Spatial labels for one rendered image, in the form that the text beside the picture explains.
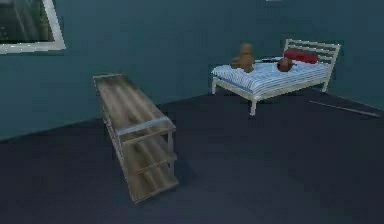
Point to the wooden shelf unit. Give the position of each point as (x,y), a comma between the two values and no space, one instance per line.
(133,110)

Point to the brown teddy bear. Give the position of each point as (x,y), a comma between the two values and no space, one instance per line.
(246,59)

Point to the white bed with striped cover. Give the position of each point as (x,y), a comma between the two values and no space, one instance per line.
(273,78)

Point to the brown ball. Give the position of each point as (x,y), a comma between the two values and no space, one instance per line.
(285,64)

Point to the red pillow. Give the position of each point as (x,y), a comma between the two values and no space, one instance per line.
(301,56)

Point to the grey thin rod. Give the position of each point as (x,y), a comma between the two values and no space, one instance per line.
(345,109)

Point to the white framed window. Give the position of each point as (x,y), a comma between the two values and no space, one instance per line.
(23,23)

